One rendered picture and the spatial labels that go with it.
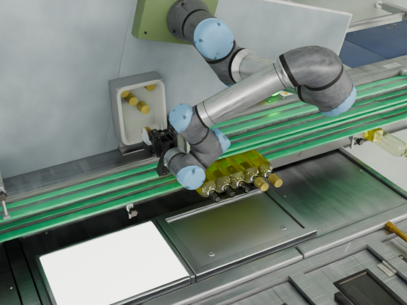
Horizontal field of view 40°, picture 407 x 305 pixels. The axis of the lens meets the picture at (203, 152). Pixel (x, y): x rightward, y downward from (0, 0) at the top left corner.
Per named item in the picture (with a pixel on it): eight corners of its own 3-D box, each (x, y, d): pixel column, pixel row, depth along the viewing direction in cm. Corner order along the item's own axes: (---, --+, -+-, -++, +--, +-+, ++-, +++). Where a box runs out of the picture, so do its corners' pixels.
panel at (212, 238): (35, 262, 186) (61, 333, 159) (33, 255, 184) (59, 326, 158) (264, 187, 220) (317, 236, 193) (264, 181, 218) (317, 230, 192)
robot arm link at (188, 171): (213, 177, 165) (192, 196, 165) (197, 160, 174) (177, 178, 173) (198, 162, 160) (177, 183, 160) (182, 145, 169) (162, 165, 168)
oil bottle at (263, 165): (232, 155, 218) (261, 183, 201) (232, 143, 215) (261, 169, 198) (244, 152, 220) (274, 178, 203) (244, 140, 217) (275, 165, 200)
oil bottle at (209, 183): (178, 171, 209) (204, 201, 193) (177, 158, 206) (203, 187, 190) (192, 167, 211) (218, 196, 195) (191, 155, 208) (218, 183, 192)
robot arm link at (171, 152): (191, 170, 174) (166, 177, 171) (184, 163, 178) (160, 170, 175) (189, 149, 170) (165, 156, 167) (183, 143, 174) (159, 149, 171)
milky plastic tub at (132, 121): (114, 137, 204) (123, 147, 197) (108, 80, 193) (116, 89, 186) (158, 125, 211) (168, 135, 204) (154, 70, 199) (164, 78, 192)
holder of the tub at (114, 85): (116, 148, 207) (123, 158, 201) (108, 80, 193) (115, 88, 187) (158, 137, 214) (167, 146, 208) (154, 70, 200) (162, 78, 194)
